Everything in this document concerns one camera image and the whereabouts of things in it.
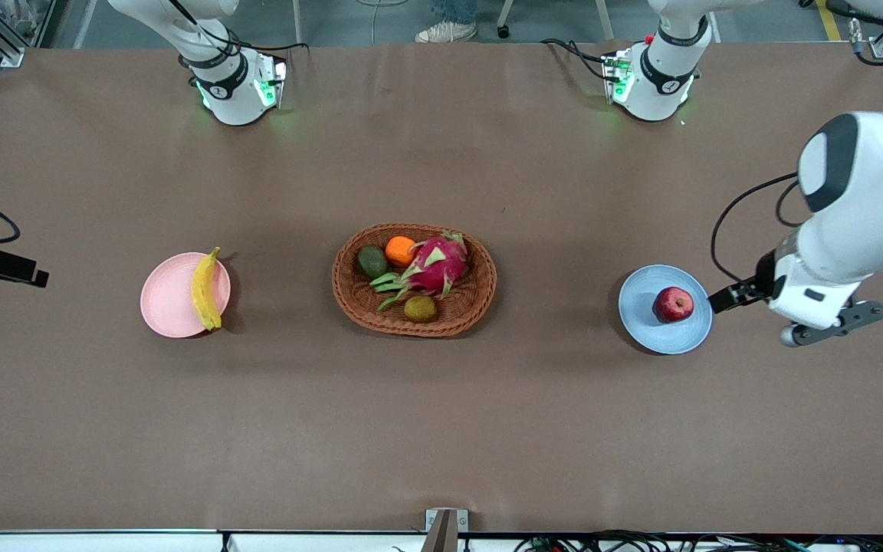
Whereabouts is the green avocado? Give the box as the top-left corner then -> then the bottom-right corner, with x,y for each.
357,245 -> 389,282

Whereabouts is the black cable bundle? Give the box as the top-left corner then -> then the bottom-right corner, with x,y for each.
514,529 -> 883,552

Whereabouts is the pink dragon fruit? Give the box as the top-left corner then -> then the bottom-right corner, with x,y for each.
371,228 -> 469,311

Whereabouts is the yellow banana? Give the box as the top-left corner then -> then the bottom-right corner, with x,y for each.
191,246 -> 225,332

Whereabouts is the white sneaker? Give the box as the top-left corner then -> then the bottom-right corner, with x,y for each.
414,21 -> 479,44

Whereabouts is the orange fruit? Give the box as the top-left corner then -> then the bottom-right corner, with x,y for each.
384,235 -> 417,269

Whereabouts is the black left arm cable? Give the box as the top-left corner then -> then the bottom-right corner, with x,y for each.
710,172 -> 801,286

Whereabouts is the red apple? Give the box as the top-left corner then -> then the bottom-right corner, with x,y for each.
654,286 -> 695,324

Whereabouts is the blue plate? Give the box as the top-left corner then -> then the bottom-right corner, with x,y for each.
617,264 -> 714,356

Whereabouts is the blue jeans leg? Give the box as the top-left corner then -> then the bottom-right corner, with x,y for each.
429,0 -> 479,24

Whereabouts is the brown kiwi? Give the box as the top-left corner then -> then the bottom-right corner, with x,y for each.
402,294 -> 439,324

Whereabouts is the grey metal bracket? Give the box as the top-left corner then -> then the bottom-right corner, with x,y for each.
424,508 -> 470,552

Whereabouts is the black base power cable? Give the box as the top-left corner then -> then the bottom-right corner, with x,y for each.
540,37 -> 612,81

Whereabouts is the brown wicker basket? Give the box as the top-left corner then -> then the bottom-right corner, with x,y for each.
331,222 -> 498,338

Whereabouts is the pink plate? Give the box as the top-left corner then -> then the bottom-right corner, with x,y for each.
140,251 -> 232,339

